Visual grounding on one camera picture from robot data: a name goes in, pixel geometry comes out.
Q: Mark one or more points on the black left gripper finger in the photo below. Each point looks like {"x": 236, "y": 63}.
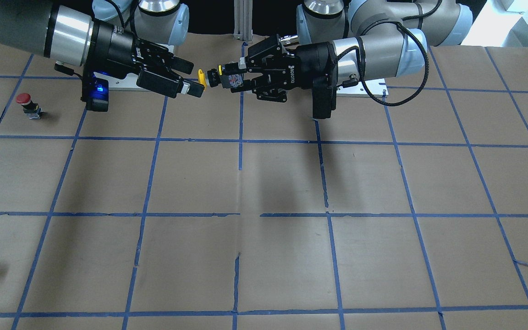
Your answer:
{"x": 265, "y": 88}
{"x": 268, "y": 56}

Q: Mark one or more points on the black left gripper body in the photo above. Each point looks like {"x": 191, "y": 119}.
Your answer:
{"x": 315, "y": 58}

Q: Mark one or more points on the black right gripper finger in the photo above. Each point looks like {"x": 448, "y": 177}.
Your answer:
{"x": 157, "y": 56}
{"x": 168, "y": 83}

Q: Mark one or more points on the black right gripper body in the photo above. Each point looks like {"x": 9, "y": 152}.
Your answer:
{"x": 113, "y": 47}

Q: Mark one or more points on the yellow push button switch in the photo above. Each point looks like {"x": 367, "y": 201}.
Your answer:
{"x": 229, "y": 76}

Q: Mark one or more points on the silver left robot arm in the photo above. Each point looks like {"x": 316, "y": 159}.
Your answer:
{"x": 341, "y": 46}

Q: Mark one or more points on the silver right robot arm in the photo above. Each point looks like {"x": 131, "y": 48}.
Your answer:
{"x": 62, "y": 29}

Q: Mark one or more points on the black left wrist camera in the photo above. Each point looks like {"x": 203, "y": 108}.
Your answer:
{"x": 324, "y": 90}

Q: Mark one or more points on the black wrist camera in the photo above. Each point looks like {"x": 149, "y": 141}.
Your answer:
{"x": 324, "y": 90}
{"x": 95, "y": 92}

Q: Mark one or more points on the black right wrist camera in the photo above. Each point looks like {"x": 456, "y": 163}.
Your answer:
{"x": 95, "y": 92}

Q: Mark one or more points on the aluminium frame post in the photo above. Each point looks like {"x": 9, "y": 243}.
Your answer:
{"x": 242, "y": 19}

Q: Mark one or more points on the red push button switch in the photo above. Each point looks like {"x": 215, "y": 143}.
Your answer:
{"x": 31, "y": 109}

